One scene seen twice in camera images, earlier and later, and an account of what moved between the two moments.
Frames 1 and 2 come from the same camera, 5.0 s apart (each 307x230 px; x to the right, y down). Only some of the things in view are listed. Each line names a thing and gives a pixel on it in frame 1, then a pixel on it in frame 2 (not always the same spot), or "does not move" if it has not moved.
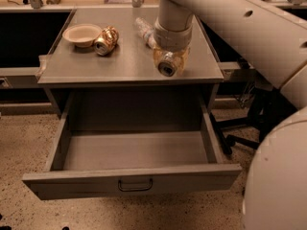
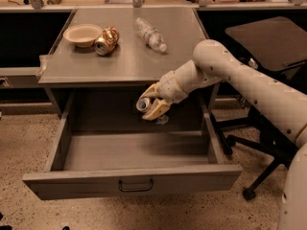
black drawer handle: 136,190 does not move
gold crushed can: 106,41 does not move
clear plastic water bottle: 146,32 does not move
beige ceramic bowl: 82,34 does not move
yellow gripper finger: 179,59 -> 158,108
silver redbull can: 167,66 -> 142,103
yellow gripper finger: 157,56 -> 153,90
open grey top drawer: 124,143 does not move
